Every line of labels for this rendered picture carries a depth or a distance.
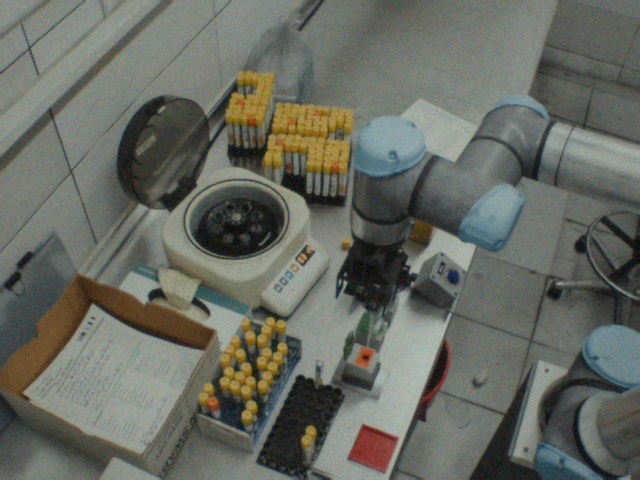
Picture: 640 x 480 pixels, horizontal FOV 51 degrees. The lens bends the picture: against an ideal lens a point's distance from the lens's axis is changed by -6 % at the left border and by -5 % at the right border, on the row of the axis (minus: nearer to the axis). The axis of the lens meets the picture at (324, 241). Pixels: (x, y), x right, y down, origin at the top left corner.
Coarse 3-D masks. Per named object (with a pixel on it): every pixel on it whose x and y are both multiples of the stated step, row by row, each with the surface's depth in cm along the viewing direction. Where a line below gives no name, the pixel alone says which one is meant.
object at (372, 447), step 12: (360, 432) 115; (372, 432) 116; (384, 432) 115; (360, 444) 115; (372, 444) 115; (384, 444) 115; (396, 444) 114; (348, 456) 112; (360, 456) 113; (372, 456) 113; (384, 456) 113; (372, 468) 112; (384, 468) 112
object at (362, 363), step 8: (352, 352) 117; (360, 352) 117; (368, 352) 117; (352, 360) 116; (360, 360) 116; (368, 360) 116; (376, 360) 117; (352, 368) 117; (360, 368) 116; (368, 368) 116; (376, 368) 120; (360, 376) 118; (368, 376) 117
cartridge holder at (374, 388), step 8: (336, 368) 122; (344, 368) 121; (336, 376) 121; (344, 376) 119; (352, 376) 119; (376, 376) 120; (384, 376) 121; (344, 384) 121; (352, 384) 120; (360, 384) 119; (368, 384) 118; (376, 384) 120; (384, 384) 120; (368, 392) 120; (376, 392) 119
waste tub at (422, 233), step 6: (420, 222) 138; (414, 228) 140; (420, 228) 139; (426, 228) 138; (432, 228) 138; (414, 234) 141; (420, 234) 140; (426, 234) 139; (432, 234) 140; (414, 240) 142; (420, 240) 141; (426, 240) 141; (426, 246) 142
